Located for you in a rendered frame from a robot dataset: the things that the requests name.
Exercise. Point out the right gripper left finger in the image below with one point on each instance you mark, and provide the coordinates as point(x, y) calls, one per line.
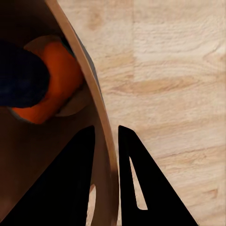
point(60, 196)

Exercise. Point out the trash can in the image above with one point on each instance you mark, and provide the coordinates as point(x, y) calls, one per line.
point(27, 150)

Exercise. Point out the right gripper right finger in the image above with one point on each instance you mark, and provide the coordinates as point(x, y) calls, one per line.
point(165, 208)

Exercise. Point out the can of soda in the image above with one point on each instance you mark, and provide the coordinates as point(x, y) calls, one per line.
point(65, 77)
point(24, 77)

